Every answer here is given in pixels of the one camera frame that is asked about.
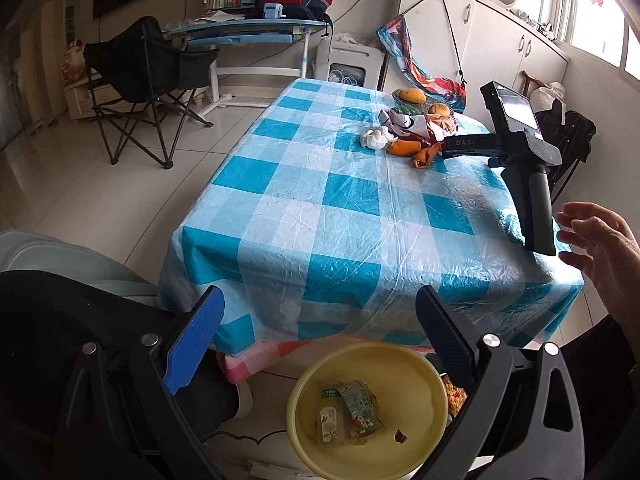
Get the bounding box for yellow plastic basin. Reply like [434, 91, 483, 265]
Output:
[286, 342, 450, 480]

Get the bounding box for dark glass fruit bowl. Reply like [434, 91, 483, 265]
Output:
[391, 88, 456, 119]

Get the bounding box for white plastic bag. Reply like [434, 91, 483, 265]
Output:
[530, 81, 566, 111]

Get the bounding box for green milk carton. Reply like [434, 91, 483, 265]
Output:
[340, 380, 385, 437]

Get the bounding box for white tissue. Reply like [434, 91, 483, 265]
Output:
[361, 127, 399, 150]

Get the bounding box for orange fruit peel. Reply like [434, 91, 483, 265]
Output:
[412, 142, 445, 169]
[387, 139, 422, 157]

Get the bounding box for red orange snack packet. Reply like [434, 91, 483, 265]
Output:
[424, 111, 459, 142]

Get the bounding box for loose white papers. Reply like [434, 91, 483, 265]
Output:
[187, 9, 246, 25]

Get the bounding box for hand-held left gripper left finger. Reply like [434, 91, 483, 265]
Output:
[50, 286, 226, 480]

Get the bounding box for pink checkered tablecloth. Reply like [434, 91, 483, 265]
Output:
[217, 337, 547, 387]

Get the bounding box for white cabinet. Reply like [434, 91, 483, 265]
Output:
[385, 0, 571, 117]

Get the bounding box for blue white checkered tablecloth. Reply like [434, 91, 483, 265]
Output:
[157, 77, 586, 357]

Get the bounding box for person's right leg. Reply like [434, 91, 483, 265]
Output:
[560, 314, 640, 480]

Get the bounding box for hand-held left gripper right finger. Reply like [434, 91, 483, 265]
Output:
[415, 286, 587, 480]

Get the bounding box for colourful printed bag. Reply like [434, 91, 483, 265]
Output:
[376, 0, 470, 114]

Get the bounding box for person's right hand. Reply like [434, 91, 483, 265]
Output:
[555, 201, 640, 322]

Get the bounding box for blue study desk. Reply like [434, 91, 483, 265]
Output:
[167, 16, 331, 109]

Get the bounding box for white plastic stool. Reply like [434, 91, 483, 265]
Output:
[316, 37, 385, 92]

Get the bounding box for window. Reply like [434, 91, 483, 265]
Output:
[515, 0, 640, 77]

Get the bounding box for clear plastic bottle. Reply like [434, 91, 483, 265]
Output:
[316, 384, 351, 446]

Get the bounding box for red yellow snack bag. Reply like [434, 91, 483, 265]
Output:
[442, 377, 469, 414]

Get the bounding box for black folding chair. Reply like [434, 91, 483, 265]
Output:
[83, 16, 221, 170]

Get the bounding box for white tv stand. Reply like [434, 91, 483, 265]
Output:
[62, 72, 109, 121]

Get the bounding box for white printed paper wrapper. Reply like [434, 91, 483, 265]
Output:
[380, 109, 427, 137]

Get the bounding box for pale green chair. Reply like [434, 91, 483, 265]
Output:
[0, 230, 159, 312]

